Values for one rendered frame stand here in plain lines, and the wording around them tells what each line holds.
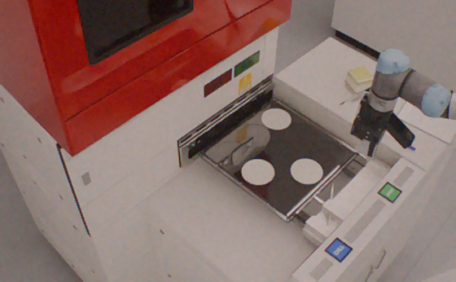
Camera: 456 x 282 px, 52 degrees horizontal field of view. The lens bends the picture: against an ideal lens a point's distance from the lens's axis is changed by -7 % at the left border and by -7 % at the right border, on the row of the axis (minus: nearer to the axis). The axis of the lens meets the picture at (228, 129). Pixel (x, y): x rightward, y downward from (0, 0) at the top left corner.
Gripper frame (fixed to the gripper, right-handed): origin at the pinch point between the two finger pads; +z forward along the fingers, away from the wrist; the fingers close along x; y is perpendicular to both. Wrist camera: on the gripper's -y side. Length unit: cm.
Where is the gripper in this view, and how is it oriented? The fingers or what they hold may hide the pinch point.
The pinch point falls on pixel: (371, 158)
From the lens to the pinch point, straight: 143.8
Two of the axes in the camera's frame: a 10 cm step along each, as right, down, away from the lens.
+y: -8.2, -4.2, 3.8
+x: -5.7, 5.8, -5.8
